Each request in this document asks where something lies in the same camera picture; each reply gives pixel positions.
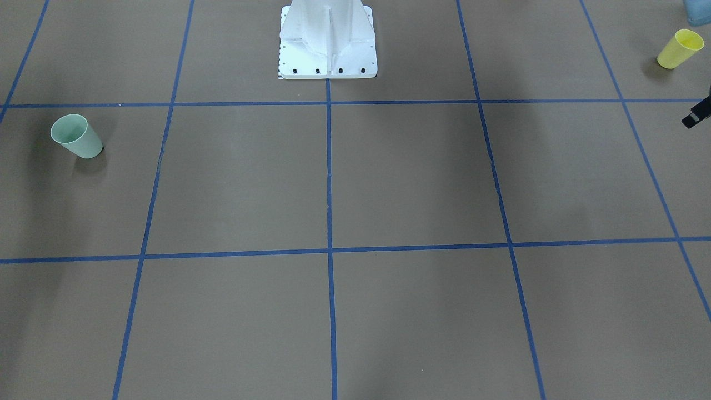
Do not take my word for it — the yellow plastic cup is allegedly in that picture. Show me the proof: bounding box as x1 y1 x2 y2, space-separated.
656 29 704 70

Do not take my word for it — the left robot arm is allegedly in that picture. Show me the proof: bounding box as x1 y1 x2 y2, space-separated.
683 0 710 26

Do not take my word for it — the green plastic cup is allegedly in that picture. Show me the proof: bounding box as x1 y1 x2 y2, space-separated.
50 114 104 159

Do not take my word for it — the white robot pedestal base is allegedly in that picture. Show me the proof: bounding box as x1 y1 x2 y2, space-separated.
278 1 378 79

